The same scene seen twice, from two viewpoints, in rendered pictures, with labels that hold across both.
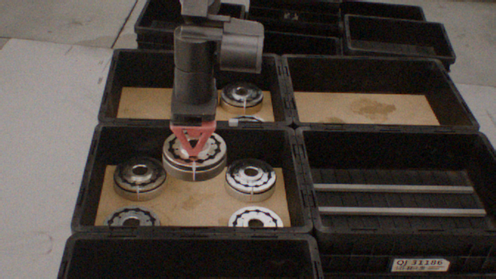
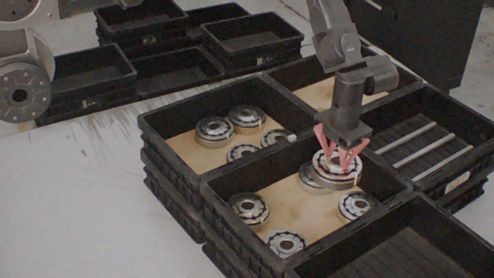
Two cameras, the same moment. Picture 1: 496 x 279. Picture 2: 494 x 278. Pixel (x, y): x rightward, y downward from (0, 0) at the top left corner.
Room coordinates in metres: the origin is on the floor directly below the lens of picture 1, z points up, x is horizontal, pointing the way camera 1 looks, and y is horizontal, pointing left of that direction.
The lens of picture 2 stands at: (0.08, 0.72, 1.78)
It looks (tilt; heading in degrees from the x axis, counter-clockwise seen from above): 37 degrees down; 328
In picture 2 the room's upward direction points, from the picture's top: 3 degrees clockwise
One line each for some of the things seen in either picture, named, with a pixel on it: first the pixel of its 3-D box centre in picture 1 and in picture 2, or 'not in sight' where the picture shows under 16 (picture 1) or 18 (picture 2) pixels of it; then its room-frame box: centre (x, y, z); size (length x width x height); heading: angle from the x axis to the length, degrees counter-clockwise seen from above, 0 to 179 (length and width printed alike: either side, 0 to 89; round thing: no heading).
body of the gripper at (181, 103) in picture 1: (194, 84); (344, 113); (0.75, 0.09, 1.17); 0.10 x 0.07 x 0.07; 5
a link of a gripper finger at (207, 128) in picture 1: (193, 126); (343, 147); (0.74, 0.08, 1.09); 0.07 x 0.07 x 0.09; 5
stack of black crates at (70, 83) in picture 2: (191, 65); (87, 113); (2.14, 0.25, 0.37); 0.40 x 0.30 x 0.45; 88
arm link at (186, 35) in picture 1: (198, 48); (351, 86); (0.75, 0.08, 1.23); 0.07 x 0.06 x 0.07; 89
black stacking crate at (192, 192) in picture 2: (196, 107); (230, 139); (1.12, 0.12, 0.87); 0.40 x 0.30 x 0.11; 96
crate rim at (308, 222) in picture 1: (195, 176); (308, 189); (0.83, 0.09, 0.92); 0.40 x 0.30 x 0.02; 96
